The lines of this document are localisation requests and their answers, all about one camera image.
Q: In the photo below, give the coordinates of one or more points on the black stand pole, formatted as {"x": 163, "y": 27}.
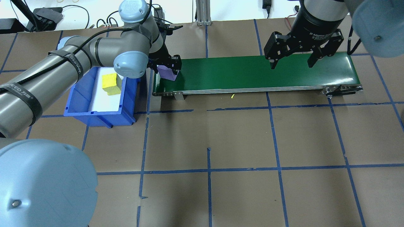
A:
{"x": 25, "y": 14}

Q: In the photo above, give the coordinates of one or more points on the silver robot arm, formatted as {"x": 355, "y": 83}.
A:
{"x": 47, "y": 72}
{"x": 378, "y": 28}

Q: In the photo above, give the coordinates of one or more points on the yellow foam block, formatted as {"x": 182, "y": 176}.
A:
{"x": 110, "y": 81}

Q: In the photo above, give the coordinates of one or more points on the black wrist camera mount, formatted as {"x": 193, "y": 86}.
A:
{"x": 170, "y": 28}

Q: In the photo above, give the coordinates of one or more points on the black stand base plate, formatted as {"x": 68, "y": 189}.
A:
{"x": 8, "y": 26}

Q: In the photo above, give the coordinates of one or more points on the white foam bin liner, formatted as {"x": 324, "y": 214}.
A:
{"x": 107, "y": 104}

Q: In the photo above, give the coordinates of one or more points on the aluminium profile post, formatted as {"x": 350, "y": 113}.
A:
{"x": 203, "y": 12}

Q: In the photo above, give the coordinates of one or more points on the small dark electronics box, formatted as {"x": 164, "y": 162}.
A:
{"x": 47, "y": 15}

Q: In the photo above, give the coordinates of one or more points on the green conveyor belt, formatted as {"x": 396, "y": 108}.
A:
{"x": 236, "y": 72}

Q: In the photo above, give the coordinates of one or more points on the white desk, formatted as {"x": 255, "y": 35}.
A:
{"x": 184, "y": 11}

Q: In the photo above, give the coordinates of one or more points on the purple foam block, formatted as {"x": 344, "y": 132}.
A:
{"x": 167, "y": 73}

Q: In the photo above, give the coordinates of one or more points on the blue plastic storage bin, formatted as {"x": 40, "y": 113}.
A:
{"x": 104, "y": 119}

